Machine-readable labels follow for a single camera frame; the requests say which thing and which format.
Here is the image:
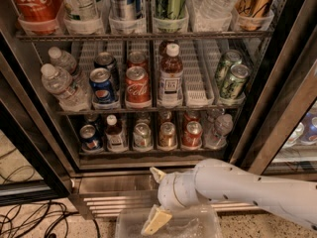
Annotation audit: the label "empty white shelf tray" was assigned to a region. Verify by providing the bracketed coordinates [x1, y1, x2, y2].
[180, 41, 214, 108]

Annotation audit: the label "silver green can bottom shelf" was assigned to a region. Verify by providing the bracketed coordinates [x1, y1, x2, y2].
[133, 123, 153, 152]

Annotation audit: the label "blue pepsi can bottom shelf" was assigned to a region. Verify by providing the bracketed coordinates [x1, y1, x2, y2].
[79, 124, 103, 153]

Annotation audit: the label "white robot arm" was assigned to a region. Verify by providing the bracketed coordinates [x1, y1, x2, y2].
[141, 159, 317, 236]

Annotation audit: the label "golden cans top shelf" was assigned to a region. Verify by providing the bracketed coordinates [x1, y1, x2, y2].
[236, 0, 273, 31]

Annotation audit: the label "green can front right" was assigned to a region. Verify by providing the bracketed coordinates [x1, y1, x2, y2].
[220, 64, 250, 99]

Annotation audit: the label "clear plastic bin on floor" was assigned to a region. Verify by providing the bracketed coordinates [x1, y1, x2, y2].
[115, 205, 223, 238]

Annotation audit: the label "large coca-cola bottle top shelf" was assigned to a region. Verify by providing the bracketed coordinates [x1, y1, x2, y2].
[13, 0, 62, 35]

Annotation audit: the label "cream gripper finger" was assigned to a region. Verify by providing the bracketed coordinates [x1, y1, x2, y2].
[141, 205, 172, 236]
[150, 167, 166, 183]

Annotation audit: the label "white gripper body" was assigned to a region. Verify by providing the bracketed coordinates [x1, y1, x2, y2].
[158, 171, 198, 211]

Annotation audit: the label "red can behind coca-cola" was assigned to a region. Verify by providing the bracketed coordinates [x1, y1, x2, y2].
[127, 51, 148, 69]

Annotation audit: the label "tall tea bottle middle shelf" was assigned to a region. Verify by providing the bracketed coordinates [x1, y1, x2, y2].
[158, 44, 183, 106]

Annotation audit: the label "copper can bottom shelf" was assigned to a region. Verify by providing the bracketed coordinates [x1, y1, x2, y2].
[158, 122, 176, 150]

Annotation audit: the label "blue pepsi can middle shelf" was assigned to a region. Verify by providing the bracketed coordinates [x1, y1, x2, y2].
[89, 67, 118, 104]

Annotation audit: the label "green bottle top shelf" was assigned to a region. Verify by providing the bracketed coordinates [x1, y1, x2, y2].
[155, 0, 186, 33]

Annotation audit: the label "fridge glass door right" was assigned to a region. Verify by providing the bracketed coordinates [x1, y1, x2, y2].
[226, 0, 317, 180]

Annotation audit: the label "red coke can bottom shelf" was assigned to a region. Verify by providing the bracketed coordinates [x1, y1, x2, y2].
[182, 121, 202, 148]

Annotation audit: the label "clear water bottle rear middle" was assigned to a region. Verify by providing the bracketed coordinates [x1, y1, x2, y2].
[48, 47, 86, 83]

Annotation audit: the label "brown tea bottle white cap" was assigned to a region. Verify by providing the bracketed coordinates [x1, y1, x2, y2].
[105, 114, 128, 153]

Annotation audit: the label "blue pepsi can shelf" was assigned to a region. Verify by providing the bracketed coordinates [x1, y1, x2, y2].
[89, 67, 118, 104]
[79, 124, 103, 153]

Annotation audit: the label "green can rear right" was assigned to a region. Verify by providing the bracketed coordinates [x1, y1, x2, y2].
[215, 50, 243, 87]

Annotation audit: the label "black cables on floor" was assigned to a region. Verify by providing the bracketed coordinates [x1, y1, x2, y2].
[0, 147, 101, 238]

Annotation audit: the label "dark can behind pepsi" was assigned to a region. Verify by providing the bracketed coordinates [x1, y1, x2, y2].
[94, 52, 120, 89]

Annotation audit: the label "clear water bottle bottom shelf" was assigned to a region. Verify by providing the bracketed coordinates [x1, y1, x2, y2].
[205, 114, 233, 150]

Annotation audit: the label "clear water bottle front middle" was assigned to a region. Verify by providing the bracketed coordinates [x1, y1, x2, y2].
[41, 63, 90, 112]

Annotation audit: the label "red coca-cola can middle shelf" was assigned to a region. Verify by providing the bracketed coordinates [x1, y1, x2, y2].
[125, 66, 151, 104]

